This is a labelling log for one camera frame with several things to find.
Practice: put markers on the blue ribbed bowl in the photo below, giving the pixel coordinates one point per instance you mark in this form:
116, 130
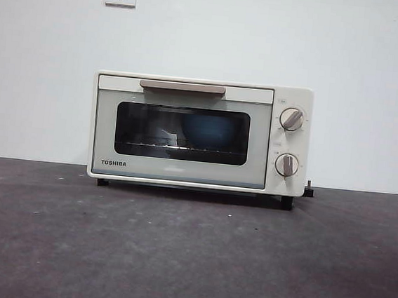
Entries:
208, 130

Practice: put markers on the beige oven control knob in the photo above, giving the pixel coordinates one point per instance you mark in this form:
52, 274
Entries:
292, 119
287, 164

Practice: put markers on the cream Toshiba toaster oven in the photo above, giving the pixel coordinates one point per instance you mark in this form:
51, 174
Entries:
289, 143

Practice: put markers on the black power plug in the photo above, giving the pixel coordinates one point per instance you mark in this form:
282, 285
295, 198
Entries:
309, 192

